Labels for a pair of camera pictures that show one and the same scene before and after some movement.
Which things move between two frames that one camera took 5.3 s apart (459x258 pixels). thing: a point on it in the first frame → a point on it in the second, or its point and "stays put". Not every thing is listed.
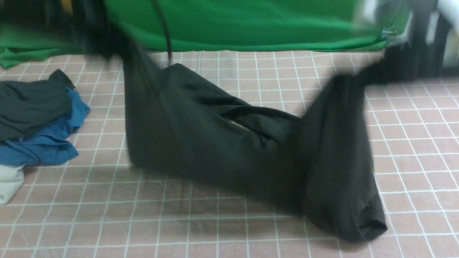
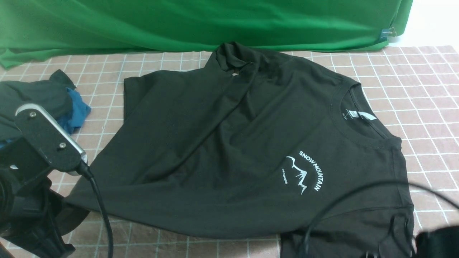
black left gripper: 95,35 → 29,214
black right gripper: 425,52 → 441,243
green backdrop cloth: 220,25 stays put
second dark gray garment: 26,106 stays put
